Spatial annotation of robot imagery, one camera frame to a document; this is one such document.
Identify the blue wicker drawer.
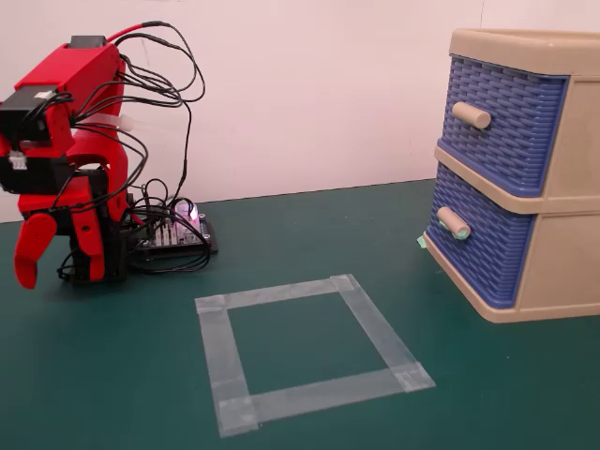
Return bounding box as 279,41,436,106
425,166,538,309
440,54,571,198

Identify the red gripper, black servo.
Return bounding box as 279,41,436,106
0,152,113,291

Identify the black cable bundle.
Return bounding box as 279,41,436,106
55,21,212,282

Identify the red sleeved cable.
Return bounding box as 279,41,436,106
107,21,147,44

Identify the green tape on handle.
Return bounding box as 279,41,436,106
438,217,472,243

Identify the translucent tape strip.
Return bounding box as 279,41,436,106
216,367,437,440
194,273,360,316
329,273,437,394
194,294,261,440

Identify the blue wicker drawer, plain handle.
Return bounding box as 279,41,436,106
440,54,571,198

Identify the black controller circuit board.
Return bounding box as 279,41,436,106
125,199,220,260

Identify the beige plastic drawer cabinet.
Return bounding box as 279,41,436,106
423,26,600,324

